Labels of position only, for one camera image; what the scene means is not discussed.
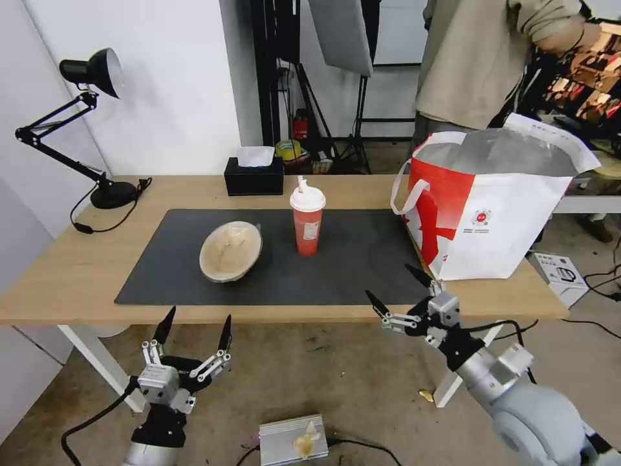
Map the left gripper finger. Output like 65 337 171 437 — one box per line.
140 305 177 372
189 314 234 384

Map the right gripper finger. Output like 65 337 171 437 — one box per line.
404 263 446 298
364 289 423 334

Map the white and red takeout bag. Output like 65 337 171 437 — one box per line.
390 112 602 282

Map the black desk mat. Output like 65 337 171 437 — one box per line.
114 208 437 307

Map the beige paper bowl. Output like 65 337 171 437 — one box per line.
199 221 264 284

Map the wooden table with white legs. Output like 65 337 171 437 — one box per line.
0 174 569 414

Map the silver metal box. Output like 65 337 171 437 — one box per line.
258 413 329 466

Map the crumpled paper scrap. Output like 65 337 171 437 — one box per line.
292 421 322 460

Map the red drink cup white lid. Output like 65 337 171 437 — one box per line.
289 175 326 257

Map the white product carton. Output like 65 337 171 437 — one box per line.
529 250 591 310

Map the black light stand tripod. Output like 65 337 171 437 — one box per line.
296 63 373 175

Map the black tissue box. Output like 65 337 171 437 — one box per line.
223 156 285 197

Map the yellow green tape roll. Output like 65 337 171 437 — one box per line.
275 139 303 160

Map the white tissue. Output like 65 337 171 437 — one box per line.
236 145 276 169

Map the person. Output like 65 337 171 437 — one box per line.
406 0 602 161

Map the shelf with colourful goods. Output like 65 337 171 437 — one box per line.
533 17 621 142

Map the grey softbox light panel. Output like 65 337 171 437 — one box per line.
308 0 375 78

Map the black desk lamp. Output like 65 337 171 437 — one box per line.
14 47 138 210

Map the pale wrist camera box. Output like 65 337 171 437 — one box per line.
426 293 461 327
136 366 181 405

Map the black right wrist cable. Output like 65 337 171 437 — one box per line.
463 318 540 384

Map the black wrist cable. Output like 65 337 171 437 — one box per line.
60 376 142 466
463 318 540 384

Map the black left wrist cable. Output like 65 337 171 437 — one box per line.
60 376 142 466

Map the black lamp cable with switch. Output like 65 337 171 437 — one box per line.
70 177 152 236

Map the black cable of silver box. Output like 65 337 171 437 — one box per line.
236 436 404 466

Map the black floor cable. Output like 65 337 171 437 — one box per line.
565 264 621 326

